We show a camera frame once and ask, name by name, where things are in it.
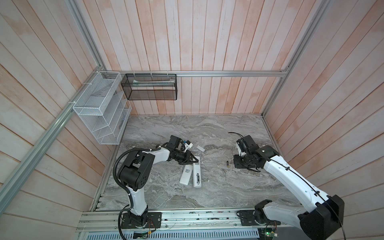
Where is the aluminium rail base frame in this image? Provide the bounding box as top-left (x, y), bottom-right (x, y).
top-left (76, 208), bottom-right (308, 240)

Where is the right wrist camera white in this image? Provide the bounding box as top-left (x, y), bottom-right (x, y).
top-left (236, 142), bottom-right (245, 156)

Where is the long white remote control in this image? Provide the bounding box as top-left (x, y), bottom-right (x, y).
top-left (193, 157), bottom-right (202, 188)

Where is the black corrugated cable conduit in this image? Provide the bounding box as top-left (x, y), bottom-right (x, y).
top-left (112, 146), bottom-right (163, 240)

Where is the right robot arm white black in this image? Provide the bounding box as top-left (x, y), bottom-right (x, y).
top-left (234, 136), bottom-right (345, 240)

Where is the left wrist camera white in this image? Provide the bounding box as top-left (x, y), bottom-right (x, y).
top-left (181, 141), bottom-right (193, 152)

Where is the horizontal aluminium wall rail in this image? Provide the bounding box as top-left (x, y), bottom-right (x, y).
top-left (119, 70), bottom-right (288, 78)

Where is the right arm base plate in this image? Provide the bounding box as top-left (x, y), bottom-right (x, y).
top-left (236, 210), bottom-right (281, 226)

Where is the short white remote control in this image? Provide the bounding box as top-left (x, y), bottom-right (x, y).
top-left (179, 165), bottom-right (193, 186)

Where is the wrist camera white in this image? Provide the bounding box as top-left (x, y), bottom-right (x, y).
top-left (181, 141), bottom-right (193, 152)
top-left (236, 142), bottom-right (245, 156)

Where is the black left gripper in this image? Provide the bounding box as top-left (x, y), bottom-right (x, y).
top-left (173, 149), bottom-right (199, 165)

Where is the left aluminium wall rail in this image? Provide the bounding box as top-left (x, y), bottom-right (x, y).
top-left (1, 66), bottom-right (105, 215)

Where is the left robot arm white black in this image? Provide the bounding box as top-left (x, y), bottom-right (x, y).
top-left (113, 135), bottom-right (199, 226)

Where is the black wire mesh basket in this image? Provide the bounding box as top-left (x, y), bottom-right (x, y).
top-left (121, 73), bottom-right (178, 101)

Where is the white wire mesh shelf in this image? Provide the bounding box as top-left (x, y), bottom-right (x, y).
top-left (73, 71), bottom-right (132, 145)

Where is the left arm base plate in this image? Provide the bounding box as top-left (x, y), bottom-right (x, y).
top-left (121, 212), bottom-right (162, 230)

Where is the white battery compartment cover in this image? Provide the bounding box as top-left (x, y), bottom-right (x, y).
top-left (197, 146), bottom-right (205, 152)

